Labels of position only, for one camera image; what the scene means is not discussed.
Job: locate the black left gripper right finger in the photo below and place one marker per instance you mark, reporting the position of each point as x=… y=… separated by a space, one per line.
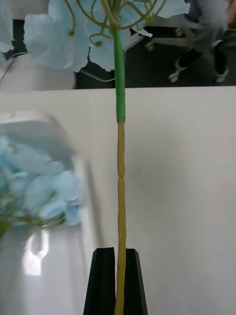
x=134 y=283

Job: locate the pale blue hydrangea flower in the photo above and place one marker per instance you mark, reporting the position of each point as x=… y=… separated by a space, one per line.
x=120 y=172
x=49 y=187

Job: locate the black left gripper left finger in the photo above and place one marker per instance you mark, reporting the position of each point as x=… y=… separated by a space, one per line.
x=102 y=283

